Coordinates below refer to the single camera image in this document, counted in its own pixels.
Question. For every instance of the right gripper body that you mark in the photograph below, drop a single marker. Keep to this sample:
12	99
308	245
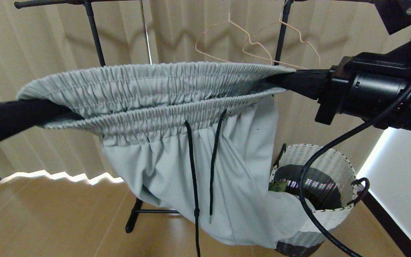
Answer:
376	96

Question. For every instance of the pink clothes hanger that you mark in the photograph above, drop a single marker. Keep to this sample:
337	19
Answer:
319	59
229	21

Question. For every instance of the pale grey shorts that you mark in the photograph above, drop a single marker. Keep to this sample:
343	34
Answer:
244	178

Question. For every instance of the white laundry basket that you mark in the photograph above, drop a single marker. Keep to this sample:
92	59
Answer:
319	157

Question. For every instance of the black clothes rack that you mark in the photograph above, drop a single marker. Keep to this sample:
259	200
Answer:
131	223

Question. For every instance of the green garment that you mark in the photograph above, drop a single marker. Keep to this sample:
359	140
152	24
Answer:
277	186

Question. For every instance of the beige curtain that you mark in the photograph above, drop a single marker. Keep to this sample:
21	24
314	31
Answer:
48	35

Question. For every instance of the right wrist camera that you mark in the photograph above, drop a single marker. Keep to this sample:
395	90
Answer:
394	16

